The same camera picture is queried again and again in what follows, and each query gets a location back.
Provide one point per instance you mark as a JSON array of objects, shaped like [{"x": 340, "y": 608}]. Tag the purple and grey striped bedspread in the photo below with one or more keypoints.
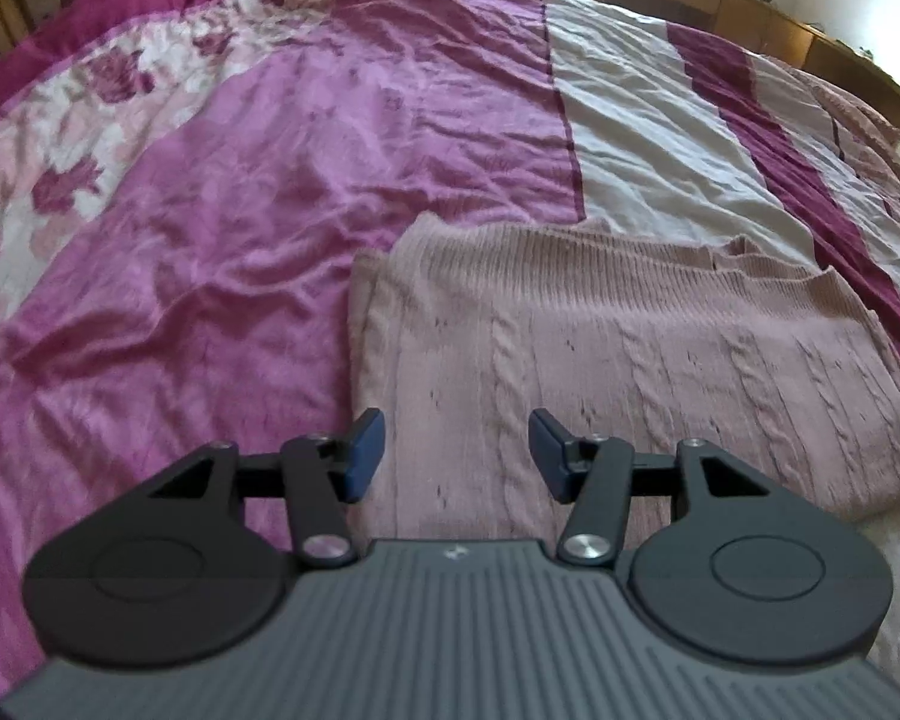
[{"x": 270, "y": 202}]

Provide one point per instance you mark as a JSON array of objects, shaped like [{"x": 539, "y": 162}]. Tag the pink knitted blanket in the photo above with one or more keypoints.
[{"x": 862, "y": 124}]

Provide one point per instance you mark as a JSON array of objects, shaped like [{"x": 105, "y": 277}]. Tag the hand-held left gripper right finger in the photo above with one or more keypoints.
[{"x": 549, "y": 454}]

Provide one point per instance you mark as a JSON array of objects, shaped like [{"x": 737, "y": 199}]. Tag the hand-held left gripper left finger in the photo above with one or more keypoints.
[{"x": 366, "y": 450}]

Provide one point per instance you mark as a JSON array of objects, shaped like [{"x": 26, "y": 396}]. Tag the wooden headboard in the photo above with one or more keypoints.
[{"x": 757, "y": 19}]

